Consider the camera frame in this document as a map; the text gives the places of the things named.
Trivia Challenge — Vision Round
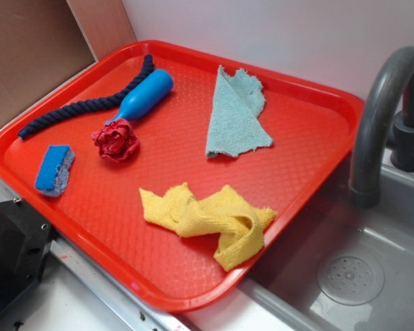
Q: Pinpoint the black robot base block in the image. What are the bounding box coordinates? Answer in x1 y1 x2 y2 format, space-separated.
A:
0 200 53 318

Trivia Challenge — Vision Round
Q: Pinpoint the red plastic tray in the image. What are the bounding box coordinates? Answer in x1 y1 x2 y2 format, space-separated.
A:
0 41 363 312

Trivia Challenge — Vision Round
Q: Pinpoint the light blue towel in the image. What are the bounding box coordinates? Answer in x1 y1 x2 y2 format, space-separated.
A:
205 66 273 158

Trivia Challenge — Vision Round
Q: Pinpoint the yellow towel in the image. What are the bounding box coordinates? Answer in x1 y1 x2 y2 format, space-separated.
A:
139 183 277 272

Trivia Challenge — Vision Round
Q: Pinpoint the red crumpled cloth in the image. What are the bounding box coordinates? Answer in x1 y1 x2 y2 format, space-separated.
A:
90 119 140 163

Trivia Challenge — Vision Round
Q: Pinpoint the blue plastic bottle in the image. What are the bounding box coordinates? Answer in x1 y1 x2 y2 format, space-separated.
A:
106 69 174 125

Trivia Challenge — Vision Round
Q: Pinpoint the blue sponge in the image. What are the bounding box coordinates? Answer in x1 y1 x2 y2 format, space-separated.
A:
34 145 75 197

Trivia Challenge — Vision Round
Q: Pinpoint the grey sink basin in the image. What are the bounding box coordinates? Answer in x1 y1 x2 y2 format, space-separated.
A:
240 161 414 330

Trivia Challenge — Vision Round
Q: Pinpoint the grey sink drain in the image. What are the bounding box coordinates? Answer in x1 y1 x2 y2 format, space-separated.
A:
317 253 385 306

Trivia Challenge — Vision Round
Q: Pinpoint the grey curved faucet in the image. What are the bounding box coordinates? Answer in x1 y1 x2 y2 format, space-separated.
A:
348 46 414 208

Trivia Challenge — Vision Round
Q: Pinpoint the cardboard panel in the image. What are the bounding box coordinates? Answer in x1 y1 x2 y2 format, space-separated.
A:
0 1 136 129

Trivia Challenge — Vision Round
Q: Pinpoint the dark blue rope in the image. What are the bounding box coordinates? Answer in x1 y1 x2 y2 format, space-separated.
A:
17 54 156 141

